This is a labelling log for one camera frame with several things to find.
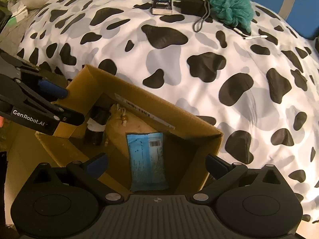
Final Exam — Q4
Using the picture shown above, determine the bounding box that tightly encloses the blue tissue pack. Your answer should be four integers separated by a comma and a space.
127, 133, 169, 193

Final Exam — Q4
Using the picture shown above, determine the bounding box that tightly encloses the black bag roll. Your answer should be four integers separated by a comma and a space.
84, 106, 111, 146

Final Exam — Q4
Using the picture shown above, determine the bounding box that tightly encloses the brown cardboard box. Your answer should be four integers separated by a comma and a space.
36, 65, 223, 197

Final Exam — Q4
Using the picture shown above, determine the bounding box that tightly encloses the white adapter cable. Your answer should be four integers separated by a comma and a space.
232, 26, 268, 41

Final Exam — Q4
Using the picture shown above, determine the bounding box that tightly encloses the black pouch with cord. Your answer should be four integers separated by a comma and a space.
179, 0, 213, 33

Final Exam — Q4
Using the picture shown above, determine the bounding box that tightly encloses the teal mesh bath loofah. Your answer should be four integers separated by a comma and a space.
209, 0, 254, 33

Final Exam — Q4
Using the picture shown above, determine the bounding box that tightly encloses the tan burlap drawstring pouch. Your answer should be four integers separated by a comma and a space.
104, 103, 157, 158

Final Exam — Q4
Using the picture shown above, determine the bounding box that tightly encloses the black tissue pack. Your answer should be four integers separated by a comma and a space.
151, 0, 172, 16

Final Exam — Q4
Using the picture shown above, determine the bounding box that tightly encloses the cow print blanket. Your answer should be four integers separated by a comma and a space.
18, 0, 318, 224

